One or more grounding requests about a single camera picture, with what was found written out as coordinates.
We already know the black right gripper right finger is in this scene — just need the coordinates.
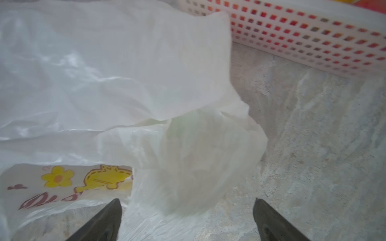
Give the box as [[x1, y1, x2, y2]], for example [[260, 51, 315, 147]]
[[253, 198, 310, 241]]

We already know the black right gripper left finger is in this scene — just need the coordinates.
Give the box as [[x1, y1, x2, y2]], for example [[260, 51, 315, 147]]
[[66, 198, 122, 241]]

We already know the white plastic bag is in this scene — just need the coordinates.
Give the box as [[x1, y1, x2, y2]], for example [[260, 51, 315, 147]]
[[1, 1, 249, 241], [103, 108, 267, 241]]

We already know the white perforated plastic basket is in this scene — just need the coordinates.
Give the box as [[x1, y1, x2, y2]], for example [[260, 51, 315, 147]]
[[177, 0, 386, 78]]

